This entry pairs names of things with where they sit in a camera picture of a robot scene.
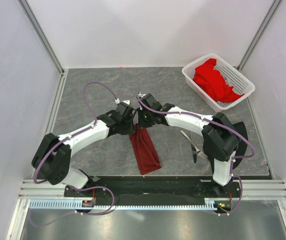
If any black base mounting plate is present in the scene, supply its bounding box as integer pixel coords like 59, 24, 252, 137
63, 176, 241, 200

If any white plastic basket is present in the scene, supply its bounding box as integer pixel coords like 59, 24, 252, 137
182, 53, 255, 112

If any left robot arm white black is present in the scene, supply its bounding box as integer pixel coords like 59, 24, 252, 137
31, 100, 136, 197

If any black round plate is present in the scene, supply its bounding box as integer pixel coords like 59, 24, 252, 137
230, 121, 248, 172

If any bright red cloth in basket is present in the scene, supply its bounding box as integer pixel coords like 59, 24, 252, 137
193, 58, 244, 103

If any blue-white cable duct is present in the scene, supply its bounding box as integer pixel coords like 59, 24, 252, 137
29, 199, 217, 211

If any silver fork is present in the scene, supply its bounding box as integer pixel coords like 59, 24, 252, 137
180, 130, 208, 159

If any dark red cloth napkin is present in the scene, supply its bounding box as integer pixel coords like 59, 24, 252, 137
130, 124, 161, 175

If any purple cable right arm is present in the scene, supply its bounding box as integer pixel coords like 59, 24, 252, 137
136, 91, 256, 217

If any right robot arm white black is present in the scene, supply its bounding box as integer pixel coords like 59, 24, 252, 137
137, 93, 242, 197

